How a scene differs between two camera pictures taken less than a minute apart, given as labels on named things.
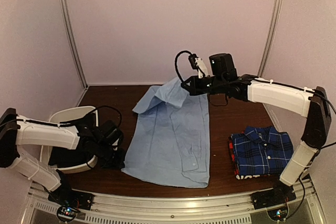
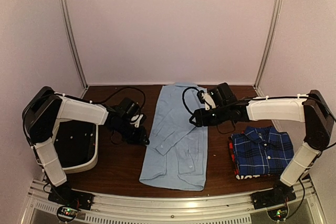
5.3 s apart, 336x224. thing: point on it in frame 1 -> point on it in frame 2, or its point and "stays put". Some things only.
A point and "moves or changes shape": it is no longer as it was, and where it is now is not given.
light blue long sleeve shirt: x=168 y=142 moves or changes shape
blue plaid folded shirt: x=262 y=150 stays put
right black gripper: x=195 y=90 -> x=202 y=120
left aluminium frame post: x=63 y=1 stays put
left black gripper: x=116 y=163 -> x=138 y=139
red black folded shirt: x=233 y=153 stays put
